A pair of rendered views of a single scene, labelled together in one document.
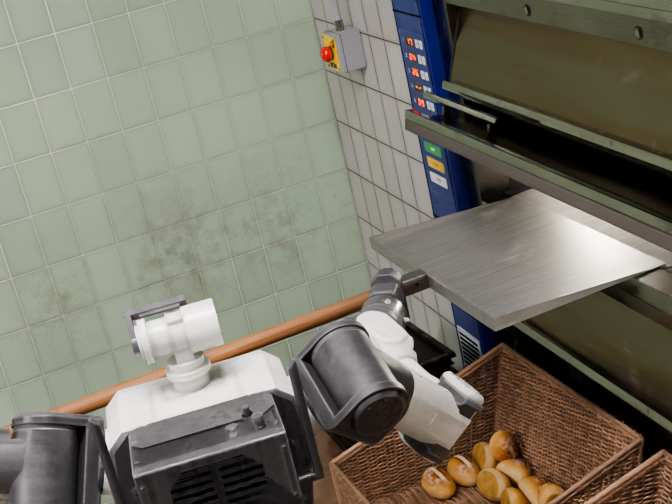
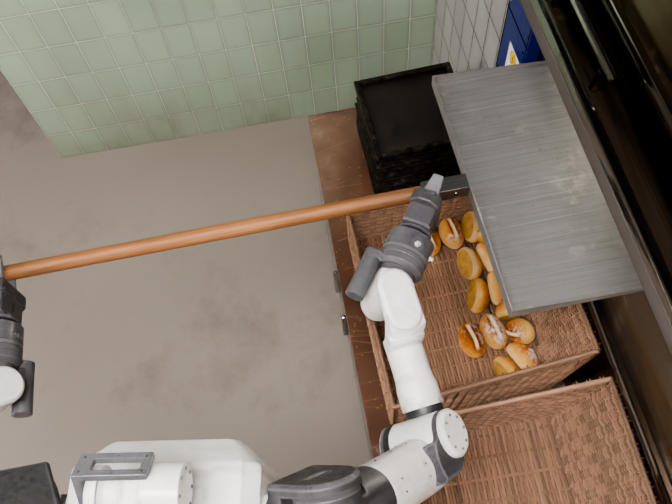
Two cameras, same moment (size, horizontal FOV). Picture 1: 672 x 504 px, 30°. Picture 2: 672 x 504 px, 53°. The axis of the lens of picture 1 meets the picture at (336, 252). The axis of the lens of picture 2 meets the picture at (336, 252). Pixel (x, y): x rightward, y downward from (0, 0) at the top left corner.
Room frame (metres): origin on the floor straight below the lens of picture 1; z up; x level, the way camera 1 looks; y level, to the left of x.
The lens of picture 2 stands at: (1.49, -0.06, 2.30)
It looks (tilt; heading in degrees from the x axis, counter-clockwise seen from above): 62 degrees down; 13
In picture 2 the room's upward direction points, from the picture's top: 7 degrees counter-clockwise
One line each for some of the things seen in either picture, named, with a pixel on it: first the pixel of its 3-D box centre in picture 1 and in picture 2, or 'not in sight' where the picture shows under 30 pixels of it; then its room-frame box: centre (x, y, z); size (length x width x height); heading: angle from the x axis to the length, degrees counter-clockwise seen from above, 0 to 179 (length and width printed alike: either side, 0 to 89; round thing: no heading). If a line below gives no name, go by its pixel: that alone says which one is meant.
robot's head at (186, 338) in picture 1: (184, 338); (145, 493); (1.58, 0.23, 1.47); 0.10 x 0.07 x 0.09; 97
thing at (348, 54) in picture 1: (343, 49); not in sight; (3.20, -0.14, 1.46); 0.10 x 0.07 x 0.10; 17
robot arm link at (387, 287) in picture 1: (387, 311); (416, 232); (2.12, -0.07, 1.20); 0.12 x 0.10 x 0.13; 163
